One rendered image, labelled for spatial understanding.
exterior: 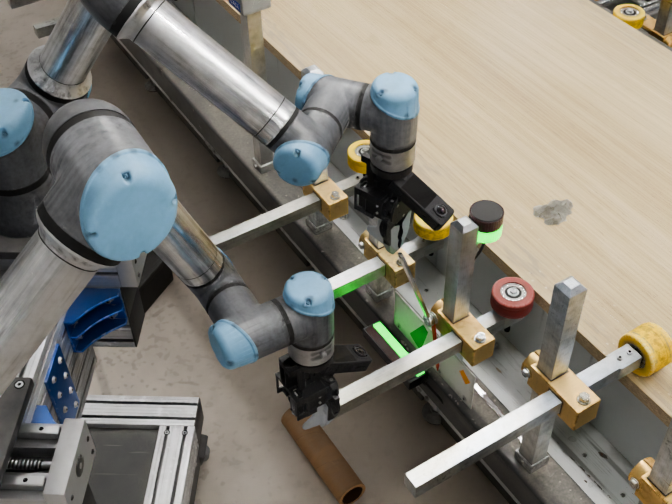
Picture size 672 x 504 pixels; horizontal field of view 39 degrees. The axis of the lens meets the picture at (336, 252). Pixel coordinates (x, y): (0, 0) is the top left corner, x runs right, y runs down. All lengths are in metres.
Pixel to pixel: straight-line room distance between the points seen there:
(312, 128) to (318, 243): 0.78
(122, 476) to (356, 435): 0.66
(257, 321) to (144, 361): 1.52
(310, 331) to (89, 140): 0.49
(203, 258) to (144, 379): 1.47
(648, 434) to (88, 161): 1.18
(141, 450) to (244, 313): 1.09
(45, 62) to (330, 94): 0.52
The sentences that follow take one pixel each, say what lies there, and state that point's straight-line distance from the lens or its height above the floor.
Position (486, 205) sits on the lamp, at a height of 1.11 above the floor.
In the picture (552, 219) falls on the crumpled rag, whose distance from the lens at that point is 1.94.
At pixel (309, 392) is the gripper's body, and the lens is 1.56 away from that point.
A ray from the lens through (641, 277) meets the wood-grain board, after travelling 1.88.
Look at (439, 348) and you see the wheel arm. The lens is 1.75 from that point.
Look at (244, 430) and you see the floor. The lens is 2.70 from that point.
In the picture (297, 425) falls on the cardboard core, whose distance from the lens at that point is 2.60.
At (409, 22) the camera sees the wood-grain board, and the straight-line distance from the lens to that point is 2.52.
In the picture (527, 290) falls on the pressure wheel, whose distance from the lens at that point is 1.80.
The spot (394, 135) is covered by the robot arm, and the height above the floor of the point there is 1.29.
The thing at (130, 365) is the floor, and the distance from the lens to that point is 2.90.
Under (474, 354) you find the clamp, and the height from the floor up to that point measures 0.86.
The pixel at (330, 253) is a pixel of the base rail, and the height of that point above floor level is 0.70.
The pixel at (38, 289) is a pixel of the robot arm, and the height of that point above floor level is 1.41.
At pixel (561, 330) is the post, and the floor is 1.09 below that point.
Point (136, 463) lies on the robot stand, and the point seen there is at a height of 0.21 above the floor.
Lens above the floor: 2.21
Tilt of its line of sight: 45 degrees down
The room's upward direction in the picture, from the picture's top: 2 degrees counter-clockwise
